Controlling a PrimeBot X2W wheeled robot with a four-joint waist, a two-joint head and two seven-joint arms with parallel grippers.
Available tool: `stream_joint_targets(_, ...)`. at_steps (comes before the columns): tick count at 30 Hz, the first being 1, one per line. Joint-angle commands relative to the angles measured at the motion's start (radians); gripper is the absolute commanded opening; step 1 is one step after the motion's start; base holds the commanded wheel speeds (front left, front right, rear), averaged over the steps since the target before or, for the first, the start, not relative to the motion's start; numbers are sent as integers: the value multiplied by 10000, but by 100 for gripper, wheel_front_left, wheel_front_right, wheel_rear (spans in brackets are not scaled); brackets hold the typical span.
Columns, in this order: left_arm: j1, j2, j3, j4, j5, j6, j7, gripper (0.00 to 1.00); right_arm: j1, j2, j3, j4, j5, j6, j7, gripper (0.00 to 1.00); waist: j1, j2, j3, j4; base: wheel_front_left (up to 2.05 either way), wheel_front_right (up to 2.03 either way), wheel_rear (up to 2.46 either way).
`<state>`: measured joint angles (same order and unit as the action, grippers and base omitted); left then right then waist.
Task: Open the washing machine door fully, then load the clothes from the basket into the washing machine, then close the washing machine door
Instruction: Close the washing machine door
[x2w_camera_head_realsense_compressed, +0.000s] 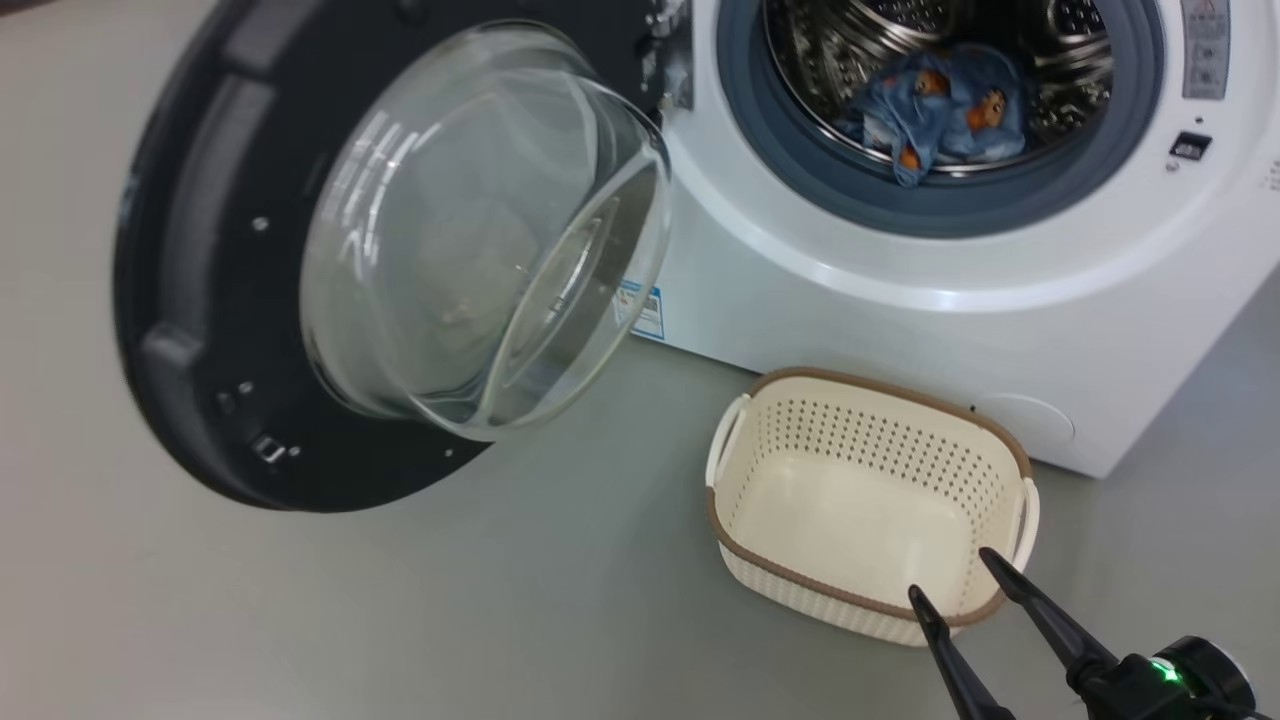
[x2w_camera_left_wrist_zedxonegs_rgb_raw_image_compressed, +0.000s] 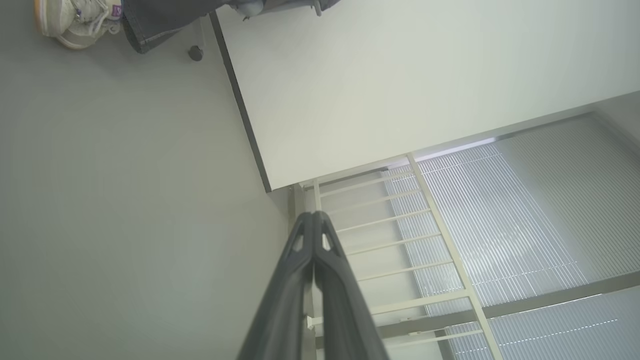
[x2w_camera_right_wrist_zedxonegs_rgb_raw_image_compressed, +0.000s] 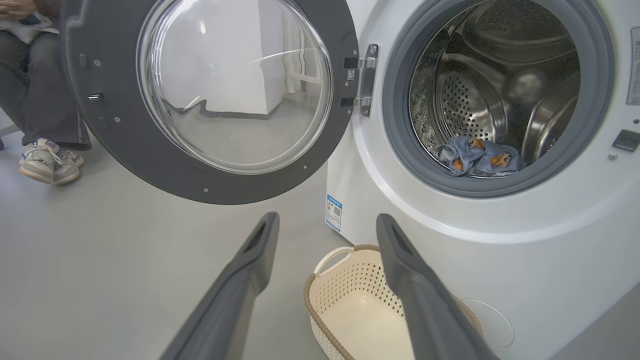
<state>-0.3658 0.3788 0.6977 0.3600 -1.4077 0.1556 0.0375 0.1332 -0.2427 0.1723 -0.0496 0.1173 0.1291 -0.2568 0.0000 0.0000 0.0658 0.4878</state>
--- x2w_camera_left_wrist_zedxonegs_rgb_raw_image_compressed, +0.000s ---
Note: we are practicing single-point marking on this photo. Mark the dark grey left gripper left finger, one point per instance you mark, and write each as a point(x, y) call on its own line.
point(280, 310)

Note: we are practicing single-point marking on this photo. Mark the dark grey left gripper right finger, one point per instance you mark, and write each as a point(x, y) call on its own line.
point(345, 315)

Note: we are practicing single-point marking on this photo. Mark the white metal railing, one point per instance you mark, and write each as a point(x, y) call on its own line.
point(445, 240)

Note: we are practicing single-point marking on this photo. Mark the ribbed translucent window pane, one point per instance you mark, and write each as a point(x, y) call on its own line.
point(540, 210)

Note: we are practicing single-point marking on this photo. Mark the white panel with dark edge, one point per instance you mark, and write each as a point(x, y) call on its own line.
point(400, 75)

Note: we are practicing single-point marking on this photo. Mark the black chair castor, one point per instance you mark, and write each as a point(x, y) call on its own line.
point(195, 53)

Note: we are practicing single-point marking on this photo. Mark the dark jeans trouser leg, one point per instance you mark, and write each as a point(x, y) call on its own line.
point(155, 22)

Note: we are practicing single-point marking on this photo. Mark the white sneaker shoe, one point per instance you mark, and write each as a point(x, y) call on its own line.
point(75, 20)

